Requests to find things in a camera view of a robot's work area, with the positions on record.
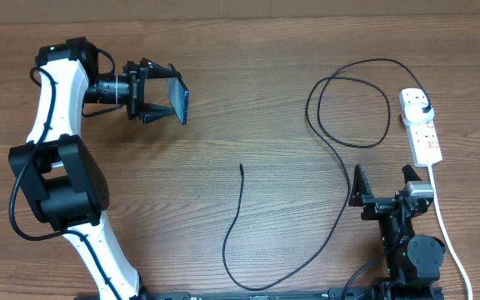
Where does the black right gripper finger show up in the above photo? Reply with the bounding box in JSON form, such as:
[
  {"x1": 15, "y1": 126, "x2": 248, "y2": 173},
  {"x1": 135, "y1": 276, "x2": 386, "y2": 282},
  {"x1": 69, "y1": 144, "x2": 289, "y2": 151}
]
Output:
[
  {"x1": 348, "y1": 164, "x2": 373, "y2": 206},
  {"x1": 402, "y1": 164, "x2": 422, "y2": 183}
]

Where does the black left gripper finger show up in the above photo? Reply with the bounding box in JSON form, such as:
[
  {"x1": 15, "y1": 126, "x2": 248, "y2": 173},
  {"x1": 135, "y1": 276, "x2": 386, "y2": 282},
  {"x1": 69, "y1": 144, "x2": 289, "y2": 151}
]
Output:
[
  {"x1": 140, "y1": 102, "x2": 176, "y2": 124},
  {"x1": 139, "y1": 57, "x2": 181, "y2": 79}
]

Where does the blue Samsung Galaxy smartphone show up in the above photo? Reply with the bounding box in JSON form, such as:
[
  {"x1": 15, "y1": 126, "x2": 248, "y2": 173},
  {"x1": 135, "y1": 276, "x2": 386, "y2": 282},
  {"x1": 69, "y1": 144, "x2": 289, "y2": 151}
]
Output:
[{"x1": 167, "y1": 63, "x2": 190, "y2": 125}]

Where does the black USB charging cable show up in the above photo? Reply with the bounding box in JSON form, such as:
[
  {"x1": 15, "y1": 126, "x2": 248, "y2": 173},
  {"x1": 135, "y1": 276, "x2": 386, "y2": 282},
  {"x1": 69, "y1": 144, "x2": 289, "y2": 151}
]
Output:
[{"x1": 222, "y1": 57, "x2": 433, "y2": 292}]

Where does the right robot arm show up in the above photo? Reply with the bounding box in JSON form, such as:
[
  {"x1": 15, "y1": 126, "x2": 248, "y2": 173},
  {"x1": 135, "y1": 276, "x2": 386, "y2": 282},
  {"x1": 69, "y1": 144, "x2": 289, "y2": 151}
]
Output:
[{"x1": 341, "y1": 165, "x2": 446, "y2": 299}]

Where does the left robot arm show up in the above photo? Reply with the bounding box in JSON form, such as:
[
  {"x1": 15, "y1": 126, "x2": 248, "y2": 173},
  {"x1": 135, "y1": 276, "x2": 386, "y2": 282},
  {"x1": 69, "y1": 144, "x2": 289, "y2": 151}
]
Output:
[{"x1": 8, "y1": 37, "x2": 189, "y2": 299}]

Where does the white charger plug adapter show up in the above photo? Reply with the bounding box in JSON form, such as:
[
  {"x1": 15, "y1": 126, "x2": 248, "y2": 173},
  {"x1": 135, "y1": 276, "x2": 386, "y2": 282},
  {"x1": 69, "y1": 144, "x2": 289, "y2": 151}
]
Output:
[{"x1": 402, "y1": 102, "x2": 435, "y2": 126}]

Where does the white power strip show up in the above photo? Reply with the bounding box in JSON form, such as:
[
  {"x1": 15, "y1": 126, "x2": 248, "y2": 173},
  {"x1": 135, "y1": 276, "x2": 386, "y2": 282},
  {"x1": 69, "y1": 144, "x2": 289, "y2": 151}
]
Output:
[{"x1": 399, "y1": 88, "x2": 443, "y2": 168}]

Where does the white power strip cord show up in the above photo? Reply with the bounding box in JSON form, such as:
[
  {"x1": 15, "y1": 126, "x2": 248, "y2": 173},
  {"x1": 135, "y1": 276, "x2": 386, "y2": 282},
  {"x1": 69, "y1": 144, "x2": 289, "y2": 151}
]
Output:
[{"x1": 426, "y1": 164, "x2": 474, "y2": 300}]

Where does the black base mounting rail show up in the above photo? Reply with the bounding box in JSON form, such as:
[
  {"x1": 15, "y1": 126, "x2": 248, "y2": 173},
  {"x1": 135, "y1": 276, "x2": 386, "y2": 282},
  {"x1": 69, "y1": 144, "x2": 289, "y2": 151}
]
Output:
[{"x1": 133, "y1": 287, "x2": 444, "y2": 300}]

